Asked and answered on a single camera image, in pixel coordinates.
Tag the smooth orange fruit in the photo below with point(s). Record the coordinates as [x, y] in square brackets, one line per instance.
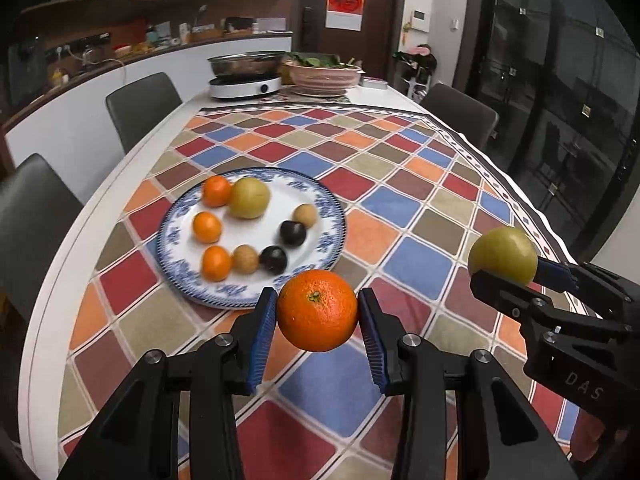
[207, 226]
[216, 262]

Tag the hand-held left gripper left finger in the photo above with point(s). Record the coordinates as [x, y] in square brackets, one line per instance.
[260, 340]

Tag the pink plastic basket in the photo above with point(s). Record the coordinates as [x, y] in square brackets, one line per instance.
[320, 80]

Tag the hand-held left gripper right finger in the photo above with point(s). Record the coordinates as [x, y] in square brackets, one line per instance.
[375, 345]

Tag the steel cooking pot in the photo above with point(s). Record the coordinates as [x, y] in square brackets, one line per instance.
[245, 64]

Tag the white induction cooker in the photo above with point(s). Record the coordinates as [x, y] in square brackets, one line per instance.
[240, 89]

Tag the grey dining chair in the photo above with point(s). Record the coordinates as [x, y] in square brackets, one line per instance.
[142, 107]
[35, 220]
[460, 112]

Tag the wooden sideboard counter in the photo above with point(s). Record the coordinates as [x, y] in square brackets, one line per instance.
[75, 105]

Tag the small brown fruit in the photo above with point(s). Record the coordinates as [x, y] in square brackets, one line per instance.
[304, 215]
[245, 258]

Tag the colourful chequered tablecloth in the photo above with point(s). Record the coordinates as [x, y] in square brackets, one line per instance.
[390, 200]

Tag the dark wooden door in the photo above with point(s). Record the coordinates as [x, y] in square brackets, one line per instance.
[382, 20]

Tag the white box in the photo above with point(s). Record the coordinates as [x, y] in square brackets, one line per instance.
[270, 25]

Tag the yellow-green apple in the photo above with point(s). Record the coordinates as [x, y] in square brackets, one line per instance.
[502, 255]
[250, 197]

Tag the large dimpled mandarin orange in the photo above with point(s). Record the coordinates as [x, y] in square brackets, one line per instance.
[317, 310]

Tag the blue and white plate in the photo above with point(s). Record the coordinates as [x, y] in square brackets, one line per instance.
[250, 234]

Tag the small mandarin orange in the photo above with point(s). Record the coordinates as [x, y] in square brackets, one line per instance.
[216, 191]

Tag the person's right hand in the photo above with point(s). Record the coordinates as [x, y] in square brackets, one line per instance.
[592, 432]

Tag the flat grey tin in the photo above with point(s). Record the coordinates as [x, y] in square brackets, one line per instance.
[375, 83]

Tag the dark purple plum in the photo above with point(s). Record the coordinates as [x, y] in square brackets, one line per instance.
[273, 258]
[292, 232]

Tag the green leafy vegetables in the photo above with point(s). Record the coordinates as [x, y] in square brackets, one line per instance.
[315, 61]

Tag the glass sliding doors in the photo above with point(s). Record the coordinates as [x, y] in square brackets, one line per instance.
[560, 85]

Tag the white wall intercom panel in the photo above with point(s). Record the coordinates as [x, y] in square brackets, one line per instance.
[420, 21]

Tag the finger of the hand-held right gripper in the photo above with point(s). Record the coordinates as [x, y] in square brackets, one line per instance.
[555, 272]
[505, 292]

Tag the black countertop appliance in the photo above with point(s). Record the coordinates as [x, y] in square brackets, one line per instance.
[25, 70]

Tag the dark rack with pink cloth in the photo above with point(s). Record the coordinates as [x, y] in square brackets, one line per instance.
[415, 67]

